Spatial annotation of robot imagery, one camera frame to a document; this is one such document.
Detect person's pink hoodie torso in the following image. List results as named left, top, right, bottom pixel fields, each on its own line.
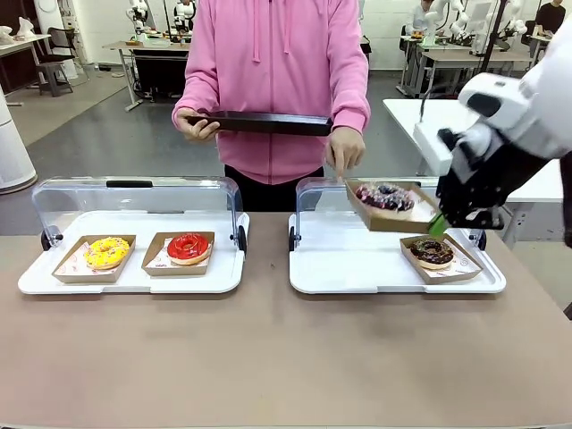
left=172, top=0, right=372, bottom=187

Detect wooden background desk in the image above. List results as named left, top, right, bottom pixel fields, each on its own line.
left=101, top=38, right=194, bottom=113

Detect yellow frosted donut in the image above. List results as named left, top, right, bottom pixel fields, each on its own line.
left=51, top=233, right=138, bottom=284

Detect seated person in black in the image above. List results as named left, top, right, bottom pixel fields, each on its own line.
left=533, top=0, right=569, bottom=46

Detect white display tray base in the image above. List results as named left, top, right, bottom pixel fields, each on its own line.
left=288, top=209, right=508, bottom=296
left=17, top=209, right=251, bottom=296

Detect white background humanoid robot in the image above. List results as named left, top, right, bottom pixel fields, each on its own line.
left=172, top=0, right=198, bottom=33

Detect white cylindrical appliance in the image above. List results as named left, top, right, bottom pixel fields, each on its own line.
left=0, top=80, right=38, bottom=196

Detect yellow sprinkled donut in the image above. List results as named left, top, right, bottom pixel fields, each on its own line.
left=83, top=237, right=131, bottom=271

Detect red glazed donut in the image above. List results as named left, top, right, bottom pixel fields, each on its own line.
left=166, top=231, right=212, bottom=266

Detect red frosted donut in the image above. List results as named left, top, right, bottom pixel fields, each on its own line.
left=140, top=231, right=216, bottom=278

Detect chocolate frosted donut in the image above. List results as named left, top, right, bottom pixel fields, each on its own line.
left=399, top=231, right=484, bottom=285

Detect seated person in white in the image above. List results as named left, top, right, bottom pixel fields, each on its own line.
left=403, top=0, right=437, bottom=38

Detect clear display lid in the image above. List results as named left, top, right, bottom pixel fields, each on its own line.
left=294, top=176, right=488, bottom=251
left=30, top=176, right=245, bottom=258

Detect purple sprinkled chocolate donut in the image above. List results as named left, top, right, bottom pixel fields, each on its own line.
left=344, top=178, right=443, bottom=235

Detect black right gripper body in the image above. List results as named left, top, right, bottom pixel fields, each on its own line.
left=435, top=128, right=551, bottom=214

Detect white side table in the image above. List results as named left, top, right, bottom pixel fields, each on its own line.
left=382, top=97, right=567, bottom=245

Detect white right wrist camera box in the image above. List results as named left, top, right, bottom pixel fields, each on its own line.
left=413, top=120, right=462, bottom=178

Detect black tripod pole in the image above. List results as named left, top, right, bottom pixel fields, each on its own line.
left=478, top=0, right=513, bottom=102

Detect person's black trousers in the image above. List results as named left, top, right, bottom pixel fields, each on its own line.
left=223, top=164, right=325, bottom=214

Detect black serving tray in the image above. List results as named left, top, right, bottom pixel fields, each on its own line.
left=186, top=111, right=334, bottom=138

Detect person's left hand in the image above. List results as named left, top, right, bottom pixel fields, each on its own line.
left=324, top=126, right=367, bottom=181

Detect person's right hand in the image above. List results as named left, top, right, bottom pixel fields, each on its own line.
left=174, top=107, right=221, bottom=144

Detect long grey background desk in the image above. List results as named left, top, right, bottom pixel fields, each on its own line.
left=418, top=46, right=547, bottom=100

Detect black cabinet under desk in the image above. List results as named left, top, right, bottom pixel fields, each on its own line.
left=132, top=47, right=189, bottom=97

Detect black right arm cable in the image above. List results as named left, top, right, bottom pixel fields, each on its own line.
left=418, top=83, right=461, bottom=125

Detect grey office chair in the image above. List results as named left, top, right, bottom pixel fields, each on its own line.
left=34, top=26, right=90, bottom=97

